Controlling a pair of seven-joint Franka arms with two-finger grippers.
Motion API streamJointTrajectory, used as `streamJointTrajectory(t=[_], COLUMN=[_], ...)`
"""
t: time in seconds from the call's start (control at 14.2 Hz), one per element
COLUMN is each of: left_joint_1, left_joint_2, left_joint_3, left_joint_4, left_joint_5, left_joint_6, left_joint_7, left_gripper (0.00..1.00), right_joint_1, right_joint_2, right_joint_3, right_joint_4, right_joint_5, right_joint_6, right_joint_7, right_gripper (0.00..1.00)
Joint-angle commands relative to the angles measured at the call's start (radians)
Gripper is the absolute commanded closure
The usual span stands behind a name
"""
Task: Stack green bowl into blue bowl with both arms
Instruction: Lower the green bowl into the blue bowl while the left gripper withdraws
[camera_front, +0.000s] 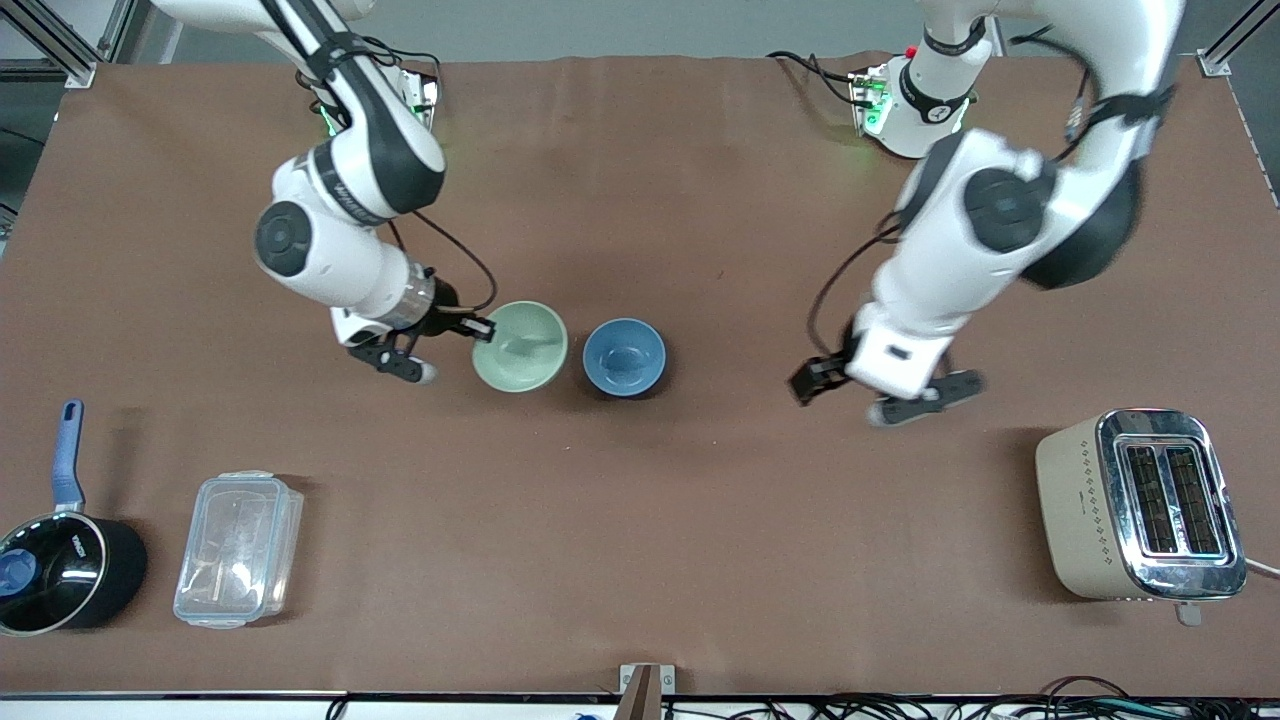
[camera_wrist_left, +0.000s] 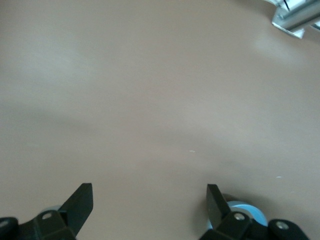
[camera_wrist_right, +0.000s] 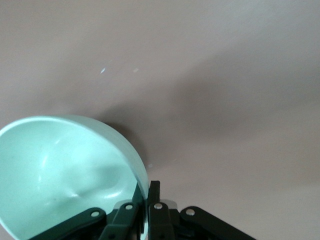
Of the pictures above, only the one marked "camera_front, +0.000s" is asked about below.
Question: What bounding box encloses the black left base cable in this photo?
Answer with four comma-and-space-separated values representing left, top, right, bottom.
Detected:
767, 50, 863, 107

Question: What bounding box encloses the green bowl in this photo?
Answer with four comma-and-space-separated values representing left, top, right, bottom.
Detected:
471, 300, 569, 394

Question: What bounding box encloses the aluminium frame profile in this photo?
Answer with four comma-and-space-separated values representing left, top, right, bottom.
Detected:
0, 0, 151, 89
1197, 0, 1280, 79

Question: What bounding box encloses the blue bowl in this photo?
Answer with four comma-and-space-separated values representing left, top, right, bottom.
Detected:
582, 318, 668, 399

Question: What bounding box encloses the green lit connector box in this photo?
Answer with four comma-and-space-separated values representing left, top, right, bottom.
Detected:
400, 68, 442, 133
850, 65, 893, 138

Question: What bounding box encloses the metal table edge bracket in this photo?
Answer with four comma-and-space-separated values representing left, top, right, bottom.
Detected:
619, 663, 677, 720

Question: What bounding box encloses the glass lid with blue knob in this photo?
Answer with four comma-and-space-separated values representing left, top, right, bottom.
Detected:
0, 513, 107, 634

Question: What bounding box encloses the black base cable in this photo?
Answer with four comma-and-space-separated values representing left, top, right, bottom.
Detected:
767, 50, 863, 107
360, 38, 444, 89

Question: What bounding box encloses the beige and chrome toaster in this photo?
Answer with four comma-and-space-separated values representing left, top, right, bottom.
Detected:
1035, 407, 1249, 628

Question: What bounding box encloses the clear plastic food container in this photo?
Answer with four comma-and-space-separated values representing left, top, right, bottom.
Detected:
173, 470, 305, 631

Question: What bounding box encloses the black cable bundle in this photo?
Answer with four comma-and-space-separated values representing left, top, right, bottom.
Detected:
660, 676, 1280, 720

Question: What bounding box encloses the black right base cable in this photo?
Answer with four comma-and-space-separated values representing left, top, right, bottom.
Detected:
360, 38, 444, 89

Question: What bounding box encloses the black saucepan with blue handle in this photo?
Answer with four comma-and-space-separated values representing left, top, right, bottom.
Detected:
0, 400, 149, 638

